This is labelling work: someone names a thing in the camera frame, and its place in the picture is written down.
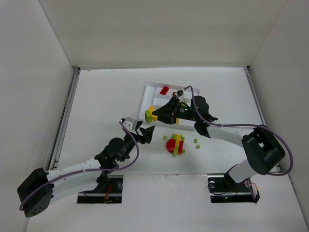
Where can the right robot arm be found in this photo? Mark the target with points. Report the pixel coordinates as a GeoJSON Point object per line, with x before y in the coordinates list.
{"type": "Point", "coordinates": [261, 148]}

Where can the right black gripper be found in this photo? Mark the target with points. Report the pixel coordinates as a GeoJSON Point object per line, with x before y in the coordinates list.
{"type": "Point", "coordinates": [173, 113]}

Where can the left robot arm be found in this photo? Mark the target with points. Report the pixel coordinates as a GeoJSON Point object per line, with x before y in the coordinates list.
{"type": "Point", "coordinates": [41, 188]}

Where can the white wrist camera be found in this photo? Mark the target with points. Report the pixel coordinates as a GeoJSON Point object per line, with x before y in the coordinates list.
{"type": "Point", "coordinates": [179, 93]}
{"type": "Point", "coordinates": [129, 123]}

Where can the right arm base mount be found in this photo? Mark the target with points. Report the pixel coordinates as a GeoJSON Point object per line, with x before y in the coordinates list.
{"type": "Point", "coordinates": [223, 189]}

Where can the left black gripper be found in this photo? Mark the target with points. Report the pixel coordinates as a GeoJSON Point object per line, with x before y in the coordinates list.
{"type": "Point", "coordinates": [139, 135]}

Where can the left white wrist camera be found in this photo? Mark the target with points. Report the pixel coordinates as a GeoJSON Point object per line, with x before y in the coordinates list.
{"type": "Point", "coordinates": [129, 123]}

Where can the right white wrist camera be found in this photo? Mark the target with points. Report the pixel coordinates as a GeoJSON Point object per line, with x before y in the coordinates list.
{"type": "Point", "coordinates": [179, 93]}

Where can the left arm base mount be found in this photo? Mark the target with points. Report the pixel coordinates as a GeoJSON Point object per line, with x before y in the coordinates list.
{"type": "Point", "coordinates": [108, 193]}

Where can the red lego brick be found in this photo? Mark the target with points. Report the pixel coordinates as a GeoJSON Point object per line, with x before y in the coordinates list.
{"type": "Point", "coordinates": [164, 90]}

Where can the white divided sorting tray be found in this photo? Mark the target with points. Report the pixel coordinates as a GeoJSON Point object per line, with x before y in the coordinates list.
{"type": "Point", "coordinates": [152, 97]}

